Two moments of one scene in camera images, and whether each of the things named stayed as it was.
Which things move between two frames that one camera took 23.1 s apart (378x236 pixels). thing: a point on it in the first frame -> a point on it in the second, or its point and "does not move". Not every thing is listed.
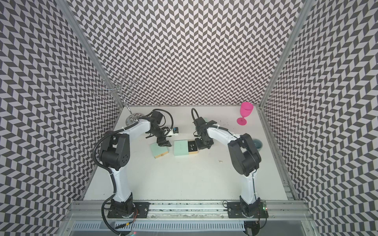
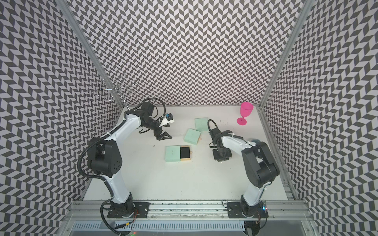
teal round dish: x=258 y=143 does not move
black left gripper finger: x=166 y=143 -> x=165 y=133
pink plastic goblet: x=246 y=108 does not move
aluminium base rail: x=92 y=211 does not move
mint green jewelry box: x=185 y=147 -> x=192 y=135
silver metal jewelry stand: x=118 y=88 does not move
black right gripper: x=201 y=146 -> x=217 y=158
